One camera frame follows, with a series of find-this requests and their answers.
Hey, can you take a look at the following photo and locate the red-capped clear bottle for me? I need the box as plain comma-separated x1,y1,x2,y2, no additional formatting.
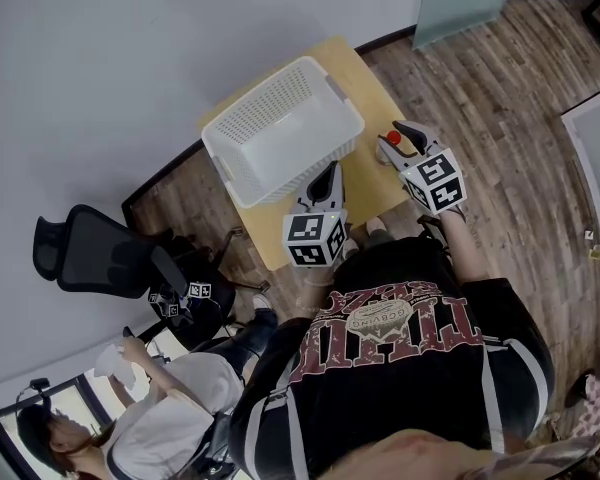
376,130,404,165

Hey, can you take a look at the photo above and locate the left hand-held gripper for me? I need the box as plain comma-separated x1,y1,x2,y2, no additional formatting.
282,161,350,269

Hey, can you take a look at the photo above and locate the white plastic basket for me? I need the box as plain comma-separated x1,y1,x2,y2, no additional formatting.
201,56,366,208

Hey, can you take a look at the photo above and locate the black chair armrest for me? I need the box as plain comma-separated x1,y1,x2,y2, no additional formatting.
417,215,454,257

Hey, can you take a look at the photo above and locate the light wooden table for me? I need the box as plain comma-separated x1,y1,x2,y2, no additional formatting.
197,35,414,272

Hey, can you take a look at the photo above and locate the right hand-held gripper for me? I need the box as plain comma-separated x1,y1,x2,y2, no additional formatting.
377,121,467,216

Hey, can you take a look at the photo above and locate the person's right forearm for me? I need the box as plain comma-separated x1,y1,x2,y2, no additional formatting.
437,207,501,285

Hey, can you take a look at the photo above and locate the frosted glass door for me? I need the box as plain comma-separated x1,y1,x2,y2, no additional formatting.
412,0,524,52

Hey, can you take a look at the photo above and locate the black mesh office chair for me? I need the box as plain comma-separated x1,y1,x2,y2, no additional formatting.
33,204,272,349

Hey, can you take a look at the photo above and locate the person's black printed shirt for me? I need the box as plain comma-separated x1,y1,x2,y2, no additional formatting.
228,237,556,480

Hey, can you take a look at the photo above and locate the person's left forearm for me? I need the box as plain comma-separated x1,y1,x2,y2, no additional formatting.
294,265,340,319

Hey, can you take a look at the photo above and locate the white tissue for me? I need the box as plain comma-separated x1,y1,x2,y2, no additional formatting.
94,342,141,394

